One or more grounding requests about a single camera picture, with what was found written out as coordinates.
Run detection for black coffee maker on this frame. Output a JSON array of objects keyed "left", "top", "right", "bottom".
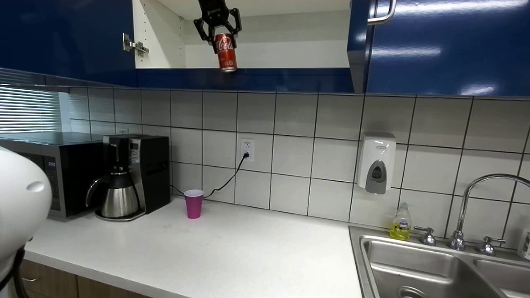
[{"left": 99, "top": 134, "right": 172, "bottom": 222}]

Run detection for chrome gooseneck faucet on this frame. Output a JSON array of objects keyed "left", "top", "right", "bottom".
[{"left": 447, "top": 172, "right": 530, "bottom": 252}]

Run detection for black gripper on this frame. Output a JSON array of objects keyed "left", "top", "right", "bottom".
[{"left": 191, "top": 0, "right": 243, "bottom": 55}]

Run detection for red cola can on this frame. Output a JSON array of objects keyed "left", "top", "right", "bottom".
[{"left": 213, "top": 31, "right": 238, "bottom": 74}]

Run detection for wooden base cabinet drawers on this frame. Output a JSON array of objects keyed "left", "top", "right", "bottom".
[{"left": 18, "top": 258, "right": 150, "bottom": 298}]

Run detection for white wall soap dispenser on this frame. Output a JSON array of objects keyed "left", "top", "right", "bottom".
[{"left": 355, "top": 132, "right": 397, "bottom": 195}]

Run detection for white wall outlet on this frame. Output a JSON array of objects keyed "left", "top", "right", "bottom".
[{"left": 238, "top": 136, "right": 256, "bottom": 162}]

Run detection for silver cabinet door hinge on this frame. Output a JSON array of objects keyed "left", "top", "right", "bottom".
[{"left": 120, "top": 31, "right": 150, "bottom": 56}]

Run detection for chrome faucet handle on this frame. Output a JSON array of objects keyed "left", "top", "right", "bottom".
[
  {"left": 478, "top": 235, "right": 506, "bottom": 256},
  {"left": 417, "top": 227, "right": 437, "bottom": 247}
]

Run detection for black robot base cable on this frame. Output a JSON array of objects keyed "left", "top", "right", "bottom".
[{"left": 0, "top": 245, "right": 31, "bottom": 298}]

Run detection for white window blinds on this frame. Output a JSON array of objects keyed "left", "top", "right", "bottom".
[{"left": 0, "top": 84, "right": 72, "bottom": 139}]

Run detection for yellow dish soap bottle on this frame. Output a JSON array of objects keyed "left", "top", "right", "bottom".
[{"left": 387, "top": 200, "right": 413, "bottom": 242}]

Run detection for black microwave oven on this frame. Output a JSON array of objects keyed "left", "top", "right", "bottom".
[{"left": 0, "top": 137, "right": 112, "bottom": 222}]

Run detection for small white bottle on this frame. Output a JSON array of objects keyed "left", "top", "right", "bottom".
[{"left": 518, "top": 230, "right": 530, "bottom": 261}]

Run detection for pink plastic cup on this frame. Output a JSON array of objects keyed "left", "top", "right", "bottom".
[{"left": 182, "top": 189, "right": 205, "bottom": 220}]

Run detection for black power cord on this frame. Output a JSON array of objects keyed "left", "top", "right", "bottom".
[{"left": 168, "top": 152, "right": 251, "bottom": 200}]

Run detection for stainless steel double sink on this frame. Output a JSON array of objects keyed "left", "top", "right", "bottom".
[{"left": 346, "top": 223, "right": 530, "bottom": 298}]

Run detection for blue upper cabinet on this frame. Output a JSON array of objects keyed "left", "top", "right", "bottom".
[{"left": 130, "top": 0, "right": 354, "bottom": 93}]

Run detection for silver cabinet door handle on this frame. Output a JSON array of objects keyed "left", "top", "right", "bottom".
[{"left": 365, "top": 0, "right": 397, "bottom": 26}]

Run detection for steel coffee carafe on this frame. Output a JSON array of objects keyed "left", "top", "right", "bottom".
[{"left": 84, "top": 167, "right": 142, "bottom": 220}]

